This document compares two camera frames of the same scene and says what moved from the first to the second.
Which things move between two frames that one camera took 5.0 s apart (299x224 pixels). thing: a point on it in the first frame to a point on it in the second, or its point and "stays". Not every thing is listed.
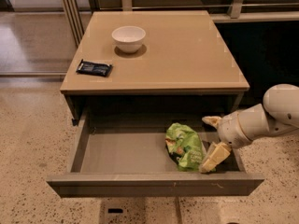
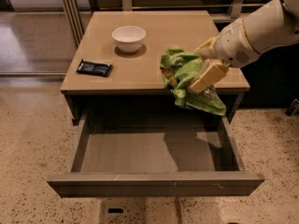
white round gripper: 228,130 to 234,45
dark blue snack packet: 97,69 stays
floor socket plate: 122,210 stays
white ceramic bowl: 128,39 stays
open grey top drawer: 123,153 stays
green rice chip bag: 184,147 to 178,70
